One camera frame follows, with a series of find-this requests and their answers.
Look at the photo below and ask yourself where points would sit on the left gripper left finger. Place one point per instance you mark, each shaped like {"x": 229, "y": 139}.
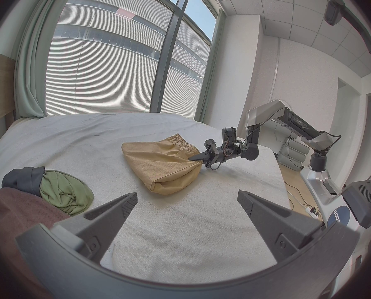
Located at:
{"x": 90, "y": 229}

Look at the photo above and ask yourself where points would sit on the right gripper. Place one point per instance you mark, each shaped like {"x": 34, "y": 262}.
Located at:
{"x": 215, "y": 157}

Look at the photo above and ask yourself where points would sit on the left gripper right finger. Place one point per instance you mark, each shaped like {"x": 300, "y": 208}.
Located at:
{"x": 282, "y": 229}

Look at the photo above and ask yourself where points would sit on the tan shorts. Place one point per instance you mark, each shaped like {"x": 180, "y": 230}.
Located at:
{"x": 160, "y": 167}

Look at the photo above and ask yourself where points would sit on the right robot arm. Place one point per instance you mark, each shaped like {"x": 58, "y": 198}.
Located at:
{"x": 266, "y": 112}

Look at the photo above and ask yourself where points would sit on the bed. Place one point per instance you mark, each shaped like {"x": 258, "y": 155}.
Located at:
{"x": 95, "y": 135}

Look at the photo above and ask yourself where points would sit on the white power strip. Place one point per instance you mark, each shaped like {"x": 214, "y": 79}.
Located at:
{"x": 308, "y": 209}

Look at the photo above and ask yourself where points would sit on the green garment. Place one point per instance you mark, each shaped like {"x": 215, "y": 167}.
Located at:
{"x": 67, "y": 195}

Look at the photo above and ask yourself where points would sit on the grey-green curtain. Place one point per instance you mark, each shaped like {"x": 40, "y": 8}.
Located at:
{"x": 208, "y": 89}
{"x": 32, "y": 73}

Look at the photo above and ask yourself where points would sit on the brown garment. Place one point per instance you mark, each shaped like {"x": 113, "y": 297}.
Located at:
{"x": 17, "y": 216}

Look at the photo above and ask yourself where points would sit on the black garment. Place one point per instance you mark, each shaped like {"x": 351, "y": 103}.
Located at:
{"x": 20, "y": 179}

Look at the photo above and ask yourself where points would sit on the window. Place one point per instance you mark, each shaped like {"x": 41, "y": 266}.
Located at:
{"x": 110, "y": 82}

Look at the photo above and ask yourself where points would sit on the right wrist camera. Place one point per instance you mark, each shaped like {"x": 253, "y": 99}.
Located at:
{"x": 210, "y": 144}

